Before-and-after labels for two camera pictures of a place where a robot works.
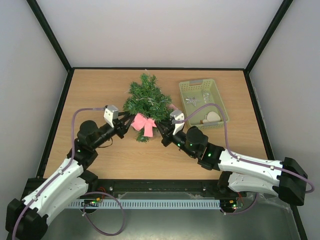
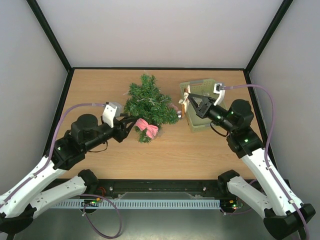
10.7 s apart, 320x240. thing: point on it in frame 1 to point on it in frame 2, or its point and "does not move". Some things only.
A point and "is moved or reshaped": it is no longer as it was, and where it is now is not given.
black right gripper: [167, 135] to [206, 108]
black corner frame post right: [280, 13] does not move
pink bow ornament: [140, 122] is moved or reshaped
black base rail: [153, 189] does not move
